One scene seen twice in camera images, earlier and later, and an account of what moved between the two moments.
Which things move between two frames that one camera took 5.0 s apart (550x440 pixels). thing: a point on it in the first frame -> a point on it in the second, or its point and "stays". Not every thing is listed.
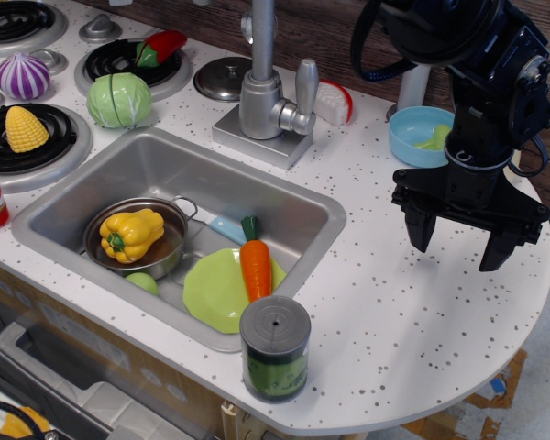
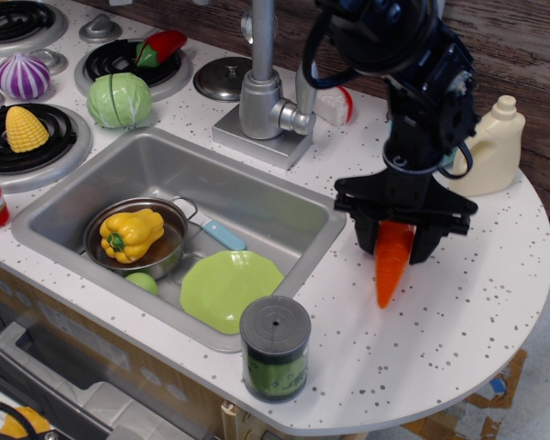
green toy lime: x=143 y=280 stays
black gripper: x=471 y=187 -> x=404 y=192
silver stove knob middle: x=58 y=63 stays
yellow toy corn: x=25 y=132 stays
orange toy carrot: x=256 y=261 -> x=392 y=245
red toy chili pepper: x=159 y=47 stays
